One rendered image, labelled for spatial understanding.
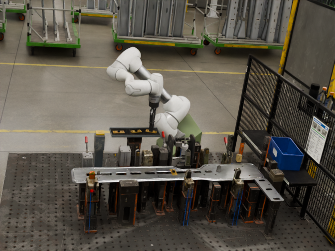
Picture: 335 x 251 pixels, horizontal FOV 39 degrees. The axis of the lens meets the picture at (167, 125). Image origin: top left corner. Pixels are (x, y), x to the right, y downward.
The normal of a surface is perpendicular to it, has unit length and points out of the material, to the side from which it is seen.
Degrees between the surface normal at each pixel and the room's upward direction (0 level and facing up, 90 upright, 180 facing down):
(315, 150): 90
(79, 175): 0
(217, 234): 0
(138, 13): 86
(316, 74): 92
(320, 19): 88
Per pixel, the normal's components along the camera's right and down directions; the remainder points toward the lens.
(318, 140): -0.96, 0.00
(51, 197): 0.11, -0.91
